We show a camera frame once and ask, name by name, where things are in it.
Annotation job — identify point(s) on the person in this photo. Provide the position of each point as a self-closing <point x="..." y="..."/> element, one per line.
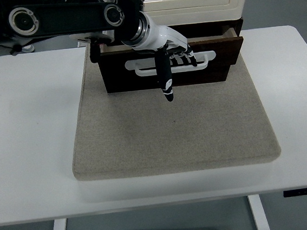
<point x="28" y="49"/>

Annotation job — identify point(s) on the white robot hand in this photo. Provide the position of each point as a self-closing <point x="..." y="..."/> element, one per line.
<point x="162" y="35"/>

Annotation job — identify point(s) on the dark wooden drawer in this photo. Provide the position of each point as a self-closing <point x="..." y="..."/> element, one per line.
<point x="220" y="51"/>

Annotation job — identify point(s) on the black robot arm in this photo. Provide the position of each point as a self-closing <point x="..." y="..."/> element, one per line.
<point x="65" y="20"/>

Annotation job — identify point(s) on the dark wooden drawer case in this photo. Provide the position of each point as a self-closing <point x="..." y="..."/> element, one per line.
<point x="129" y="84"/>

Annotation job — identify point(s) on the cream plastic cabinet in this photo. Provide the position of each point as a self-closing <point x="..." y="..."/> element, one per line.
<point x="200" y="10"/>

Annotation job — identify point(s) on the beige fabric mat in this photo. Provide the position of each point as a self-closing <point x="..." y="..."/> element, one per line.
<point x="171" y="132"/>

